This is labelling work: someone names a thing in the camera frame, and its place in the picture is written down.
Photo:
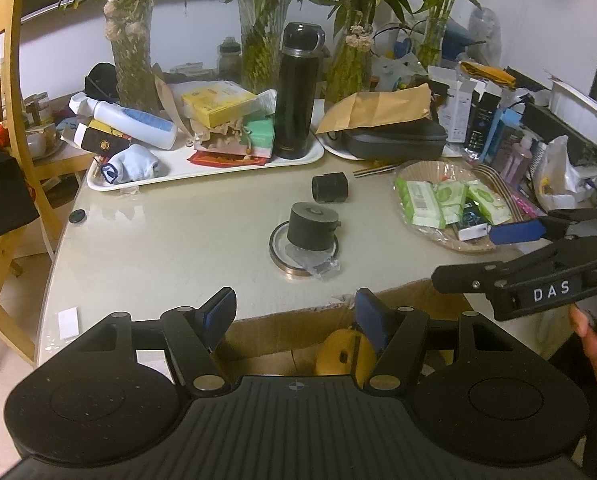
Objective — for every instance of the green wet wipes pack right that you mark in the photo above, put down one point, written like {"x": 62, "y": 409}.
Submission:
{"x": 490, "y": 204}

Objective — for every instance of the white paper card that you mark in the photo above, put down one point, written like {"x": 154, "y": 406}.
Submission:
{"x": 68, "y": 323}

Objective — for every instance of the green white box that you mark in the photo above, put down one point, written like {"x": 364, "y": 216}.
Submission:
{"x": 258, "y": 137}

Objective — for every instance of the woven paper plate basket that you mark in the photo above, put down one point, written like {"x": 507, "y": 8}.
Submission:
{"x": 435, "y": 171}

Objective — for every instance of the light blue sock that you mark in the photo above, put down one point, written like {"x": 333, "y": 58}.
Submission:
{"x": 136, "y": 163}

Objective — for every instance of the black round case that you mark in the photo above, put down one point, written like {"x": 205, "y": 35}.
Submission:
{"x": 312, "y": 226}

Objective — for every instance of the red packet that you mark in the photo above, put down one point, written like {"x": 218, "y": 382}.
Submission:
{"x": 216, "y": 160}

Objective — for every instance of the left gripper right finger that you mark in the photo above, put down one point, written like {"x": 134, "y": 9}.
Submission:
{"x": 398, "y": 335}

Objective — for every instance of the black cylindrical adapter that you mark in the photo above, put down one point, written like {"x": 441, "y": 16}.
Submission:
{"x": 330, "y": 188}

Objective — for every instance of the black product box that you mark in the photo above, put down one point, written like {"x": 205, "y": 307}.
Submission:
{"x": 482, "y": 111}

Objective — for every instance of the green wet wipes pack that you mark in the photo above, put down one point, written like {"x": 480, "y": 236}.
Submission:
{"x": 419, "y": 204}
{"x": 451, "y": 195}
{"x": 490, "y": 204}

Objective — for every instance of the clear plastic case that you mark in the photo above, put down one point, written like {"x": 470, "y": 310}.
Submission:
{"x": 322, "y": 265}

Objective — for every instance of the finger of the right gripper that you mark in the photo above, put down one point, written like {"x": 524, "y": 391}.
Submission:
{"x": 473, "y": 277}
{"x": 556, "y": 225}

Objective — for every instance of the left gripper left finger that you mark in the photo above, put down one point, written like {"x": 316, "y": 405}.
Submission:
{"x": 192, "y": 335}

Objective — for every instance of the brown paper envelope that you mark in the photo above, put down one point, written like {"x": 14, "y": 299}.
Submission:
{"x": 377, "y": 109}

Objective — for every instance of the black thermos bottle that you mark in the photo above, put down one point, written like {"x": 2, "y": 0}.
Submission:
{"x": 301, "y": 51}

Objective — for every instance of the yellow pig toy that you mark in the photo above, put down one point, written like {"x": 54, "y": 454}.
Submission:
{"x": 346, "y": 352}

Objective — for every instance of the yellow box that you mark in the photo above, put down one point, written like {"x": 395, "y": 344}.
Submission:
{"x": 220, "y": 102}

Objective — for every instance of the small black cap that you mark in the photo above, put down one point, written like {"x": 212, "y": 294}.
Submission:
{"x": 77, "y": 216}

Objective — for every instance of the wooden chair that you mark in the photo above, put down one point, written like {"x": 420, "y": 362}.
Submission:
{"x": 13, "y": 141}

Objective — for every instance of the green wet wipes pack left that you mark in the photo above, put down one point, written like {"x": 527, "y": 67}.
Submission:
{"x": 419, "y": 204}

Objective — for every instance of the black white tissue pack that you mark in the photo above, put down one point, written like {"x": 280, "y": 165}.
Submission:
{"x": 471, "y": 226}

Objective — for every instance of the black zipper hard case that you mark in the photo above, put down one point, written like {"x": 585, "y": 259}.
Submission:
{"x": 420, "y": 139}

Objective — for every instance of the open cardboard box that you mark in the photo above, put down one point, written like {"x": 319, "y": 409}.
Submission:
{"x": 491, "y": 372}

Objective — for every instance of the white blue lotion bottle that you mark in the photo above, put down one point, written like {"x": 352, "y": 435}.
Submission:
{"x": 141, "y": 126}

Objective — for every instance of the green wet wipes pack middle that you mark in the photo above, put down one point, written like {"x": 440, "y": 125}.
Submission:
{"x": 451, "y": 195}

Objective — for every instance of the glass vase with stems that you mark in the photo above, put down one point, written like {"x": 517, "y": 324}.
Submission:
{"x": 128, "y": 28}

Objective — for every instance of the pink bottle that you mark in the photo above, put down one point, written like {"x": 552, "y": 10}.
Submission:
{"x": 518, "y": 161}

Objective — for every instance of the black gold tube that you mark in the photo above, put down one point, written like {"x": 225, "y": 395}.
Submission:
{"x": 96, "y": 138}

